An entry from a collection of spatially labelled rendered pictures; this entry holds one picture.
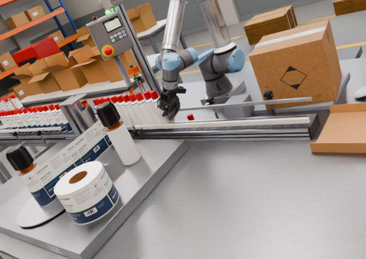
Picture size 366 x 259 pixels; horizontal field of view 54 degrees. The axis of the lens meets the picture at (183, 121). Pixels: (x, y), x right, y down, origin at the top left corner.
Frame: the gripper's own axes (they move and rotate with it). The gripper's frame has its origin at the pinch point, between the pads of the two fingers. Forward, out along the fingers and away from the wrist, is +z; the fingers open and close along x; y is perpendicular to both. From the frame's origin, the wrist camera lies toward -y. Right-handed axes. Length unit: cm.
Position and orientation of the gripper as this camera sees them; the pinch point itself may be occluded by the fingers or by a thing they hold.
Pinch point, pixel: (171, 116)
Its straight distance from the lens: 178.6
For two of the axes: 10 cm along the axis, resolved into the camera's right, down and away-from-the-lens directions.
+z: -0.5, 7.5, 6.6
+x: 8.5, 3.8, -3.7
